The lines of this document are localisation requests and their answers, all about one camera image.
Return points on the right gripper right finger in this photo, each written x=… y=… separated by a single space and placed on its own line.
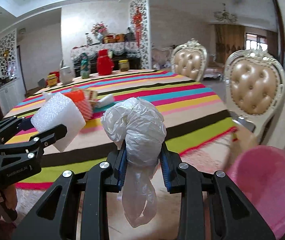
x=231 y=214

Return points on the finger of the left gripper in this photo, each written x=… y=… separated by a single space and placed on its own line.
x=37 y=142
x=11 y=126

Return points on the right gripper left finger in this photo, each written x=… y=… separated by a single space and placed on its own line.
x=76 y=199

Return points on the white foam sheet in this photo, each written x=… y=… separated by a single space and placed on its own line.
x=59 y=109

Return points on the white tissue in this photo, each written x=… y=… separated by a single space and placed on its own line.
x=47 y=95

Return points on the pink orange foam net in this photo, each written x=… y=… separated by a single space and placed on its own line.
x=81 y=102

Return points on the white plastic bag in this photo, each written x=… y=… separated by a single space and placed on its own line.
x=137 y=142

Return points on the beige medicine box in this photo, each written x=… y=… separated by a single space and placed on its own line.
x=90 y=95

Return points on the striped colourful tablecloth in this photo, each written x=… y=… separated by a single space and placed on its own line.
x=199 y=127

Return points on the pink plastic basin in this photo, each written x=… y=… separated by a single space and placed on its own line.
x=260 y=174

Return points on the yellow lid jar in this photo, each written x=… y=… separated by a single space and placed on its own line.
x=51 y=80

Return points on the red gift bag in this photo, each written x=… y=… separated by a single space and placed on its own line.
x=56 y=73

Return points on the white ceramic teapot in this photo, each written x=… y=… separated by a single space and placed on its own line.
x=66 y=75

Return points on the teal floral vase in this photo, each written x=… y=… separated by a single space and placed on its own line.
x=85 y=66

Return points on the red thermos jug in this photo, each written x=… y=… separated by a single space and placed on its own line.
x=105 y=64

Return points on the glass jar brown contents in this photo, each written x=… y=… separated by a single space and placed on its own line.
x=124 y=65

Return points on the flower bouquet in vase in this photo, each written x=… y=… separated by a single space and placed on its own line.
x=98 y=30

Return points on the piano with lace cover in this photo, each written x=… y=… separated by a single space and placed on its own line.
x=118 y=51

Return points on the near beige tufted chair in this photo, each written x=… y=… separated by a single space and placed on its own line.
x=255 y=86

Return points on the beige tufted chair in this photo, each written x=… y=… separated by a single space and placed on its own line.
x=255 y=86
x=190 y=60

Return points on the far beige tufted chair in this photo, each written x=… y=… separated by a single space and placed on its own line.
x=190 y=60

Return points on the red chinese knot ornament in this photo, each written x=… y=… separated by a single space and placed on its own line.
x=137 y=20

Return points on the brown curtains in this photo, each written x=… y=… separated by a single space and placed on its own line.
x=229 y=39

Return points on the chandelier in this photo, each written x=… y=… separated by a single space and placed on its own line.
x=225 y=16

